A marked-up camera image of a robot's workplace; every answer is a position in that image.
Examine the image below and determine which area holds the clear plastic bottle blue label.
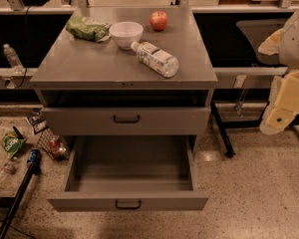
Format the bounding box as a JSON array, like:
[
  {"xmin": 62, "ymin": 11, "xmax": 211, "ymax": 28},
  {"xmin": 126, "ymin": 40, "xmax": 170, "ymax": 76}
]
[{"xmin": 131, "ymin": 42, "xmax": 179, "ymax": 78}]

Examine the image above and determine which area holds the red apple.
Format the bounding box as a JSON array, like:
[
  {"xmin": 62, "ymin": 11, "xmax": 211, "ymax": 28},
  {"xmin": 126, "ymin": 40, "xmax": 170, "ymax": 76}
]
[{"xmin": 149, "ymin": 11, "xmax": 168, "ymax": 31}]

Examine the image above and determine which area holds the open grey lower drawer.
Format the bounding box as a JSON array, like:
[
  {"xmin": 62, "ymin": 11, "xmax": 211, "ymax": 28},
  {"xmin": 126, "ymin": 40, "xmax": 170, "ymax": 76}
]
[{"xmin": 48, "ymin": 135, "xmax": 208, "ymax": 212}]

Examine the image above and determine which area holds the black pole blue clamp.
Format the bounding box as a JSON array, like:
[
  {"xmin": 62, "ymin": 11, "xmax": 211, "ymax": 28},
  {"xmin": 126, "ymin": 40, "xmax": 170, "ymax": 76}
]
[{"xmin": 0, "ymin": 148, "xmax": 42, "ymax": 239}]

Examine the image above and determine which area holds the black metal table frame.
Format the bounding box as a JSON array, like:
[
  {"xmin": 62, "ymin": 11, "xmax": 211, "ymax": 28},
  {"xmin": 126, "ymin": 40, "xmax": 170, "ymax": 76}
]
[{"xmin": 210, "ymin": 101, "xmax": 299, "ymax": 158}]

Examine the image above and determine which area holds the green snack bag on floor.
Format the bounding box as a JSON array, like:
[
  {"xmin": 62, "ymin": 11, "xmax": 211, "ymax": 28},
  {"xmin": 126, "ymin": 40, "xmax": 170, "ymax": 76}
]
[{"xmin": 0, "ymin": 131, "xmax": 26, "ymax": 159}]

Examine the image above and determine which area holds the green chip bag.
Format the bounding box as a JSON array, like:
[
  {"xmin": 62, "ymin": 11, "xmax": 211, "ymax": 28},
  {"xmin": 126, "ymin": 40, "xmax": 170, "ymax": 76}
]
[{"xmin": 66, "ymin": 16, "xmax": 111, "ymax": 43}]

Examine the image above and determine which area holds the black snack packet on floor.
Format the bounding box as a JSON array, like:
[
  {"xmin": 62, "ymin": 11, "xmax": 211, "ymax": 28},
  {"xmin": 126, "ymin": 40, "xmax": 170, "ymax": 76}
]
[{"xmin": 27, "ymin": 116, "xmax": 48, "ymax": 134}]

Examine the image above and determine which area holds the grey drawer cabinet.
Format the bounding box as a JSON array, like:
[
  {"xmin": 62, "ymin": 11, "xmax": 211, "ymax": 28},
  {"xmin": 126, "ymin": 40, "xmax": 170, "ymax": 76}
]
[{"xmin": 29, "ymin": 6, "xmax": 219, "ymax": 151}]

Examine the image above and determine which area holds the white bowl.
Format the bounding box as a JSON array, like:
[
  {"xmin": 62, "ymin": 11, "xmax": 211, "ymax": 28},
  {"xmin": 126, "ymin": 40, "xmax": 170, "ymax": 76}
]
[{"xmin": 109, "ymin": 21, "xmax": 144, "ymax": 50}]

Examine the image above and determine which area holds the dark grey chair seat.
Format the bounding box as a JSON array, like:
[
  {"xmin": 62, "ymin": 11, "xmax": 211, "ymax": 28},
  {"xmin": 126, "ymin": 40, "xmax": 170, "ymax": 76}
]
[{"xmin": 236, "ymin": 18, "xmax": 287, "ymax": 67}]

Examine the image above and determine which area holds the closed grey upper drawer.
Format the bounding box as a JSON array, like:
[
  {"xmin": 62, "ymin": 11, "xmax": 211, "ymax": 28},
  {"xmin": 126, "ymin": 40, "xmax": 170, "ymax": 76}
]
[{"xmin": 42, "ymin": 108, "xmax": 210, "ymax": 135}]

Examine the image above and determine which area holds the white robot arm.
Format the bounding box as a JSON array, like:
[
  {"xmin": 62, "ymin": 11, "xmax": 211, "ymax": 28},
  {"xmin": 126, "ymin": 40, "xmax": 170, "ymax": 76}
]
[{"xmin": 258, "ymin": 8, "xmax": 299, "ymax": 134}]

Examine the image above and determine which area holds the clear water bottle on ledge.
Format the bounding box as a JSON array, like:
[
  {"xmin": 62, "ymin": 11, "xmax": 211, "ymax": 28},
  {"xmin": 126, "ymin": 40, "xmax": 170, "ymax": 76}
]
[{"xmin": 3, "ymin": 44, "xmax": 24, "ymax": 75}]

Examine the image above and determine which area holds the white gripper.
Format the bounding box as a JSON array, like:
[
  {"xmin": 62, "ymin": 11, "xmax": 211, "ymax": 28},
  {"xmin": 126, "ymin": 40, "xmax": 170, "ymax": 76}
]
[{"xmin": 258, "ymin": 29, "xmax": 299, "ymax": 135}]

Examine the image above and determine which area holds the plastic bottle on floor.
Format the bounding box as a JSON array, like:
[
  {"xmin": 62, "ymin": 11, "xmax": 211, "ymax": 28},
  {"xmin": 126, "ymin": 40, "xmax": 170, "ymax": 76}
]
[{"xmin": 0, "ymin": 160, "xmax": 17, "ymax": 191}]

